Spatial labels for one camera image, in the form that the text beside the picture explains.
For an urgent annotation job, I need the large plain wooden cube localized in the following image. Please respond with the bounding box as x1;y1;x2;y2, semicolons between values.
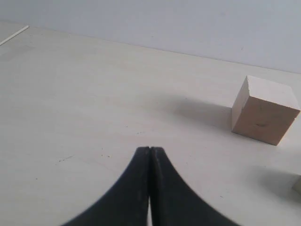
231;76;301;145

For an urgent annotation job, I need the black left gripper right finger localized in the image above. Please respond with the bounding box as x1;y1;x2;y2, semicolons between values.
150;147;237;226

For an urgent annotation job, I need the small wooden cube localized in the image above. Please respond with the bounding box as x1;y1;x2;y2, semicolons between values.
292;175;301;194

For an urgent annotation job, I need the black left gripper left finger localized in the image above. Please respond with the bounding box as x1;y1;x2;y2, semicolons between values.
64;147;150;226

